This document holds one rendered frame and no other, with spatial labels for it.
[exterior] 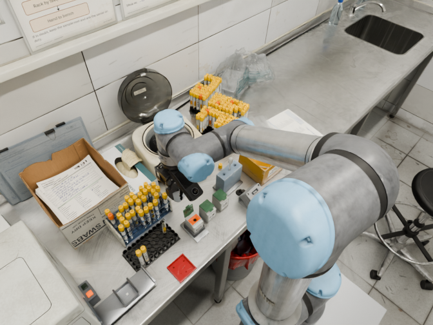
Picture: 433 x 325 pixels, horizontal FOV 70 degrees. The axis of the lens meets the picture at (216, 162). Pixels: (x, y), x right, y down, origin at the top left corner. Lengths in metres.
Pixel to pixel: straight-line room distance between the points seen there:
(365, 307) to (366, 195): 0.69
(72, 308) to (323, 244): 0.54
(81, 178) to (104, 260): 0.31
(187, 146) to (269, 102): 0.91
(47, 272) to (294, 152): 0.58
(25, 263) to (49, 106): 0.56
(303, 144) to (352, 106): 1.15
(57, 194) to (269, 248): 0.92
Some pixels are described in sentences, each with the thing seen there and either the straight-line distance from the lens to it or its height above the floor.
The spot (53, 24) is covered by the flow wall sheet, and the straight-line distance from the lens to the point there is 1.09.
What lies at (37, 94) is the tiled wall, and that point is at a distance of 1.16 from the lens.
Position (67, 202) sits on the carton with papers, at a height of 0.94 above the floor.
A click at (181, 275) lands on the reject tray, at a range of 1.04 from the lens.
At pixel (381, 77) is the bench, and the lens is 1.99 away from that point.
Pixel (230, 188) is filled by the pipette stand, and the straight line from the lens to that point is 1.18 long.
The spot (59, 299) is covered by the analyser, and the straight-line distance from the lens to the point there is 0.76.
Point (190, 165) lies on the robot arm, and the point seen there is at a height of 1.31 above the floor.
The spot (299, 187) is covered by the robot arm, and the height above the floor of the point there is 1.56.
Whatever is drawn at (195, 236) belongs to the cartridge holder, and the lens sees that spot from 1.07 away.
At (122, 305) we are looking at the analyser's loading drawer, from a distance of 1.00.
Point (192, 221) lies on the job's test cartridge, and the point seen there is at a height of 0.95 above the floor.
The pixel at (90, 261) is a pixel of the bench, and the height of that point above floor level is 0.88.
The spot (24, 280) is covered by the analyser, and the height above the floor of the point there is 1.17.
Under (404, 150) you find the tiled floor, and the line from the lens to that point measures 3.01.
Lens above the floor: 1.85
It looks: 50 degrees down
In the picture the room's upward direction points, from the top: 3 degrees clockwise
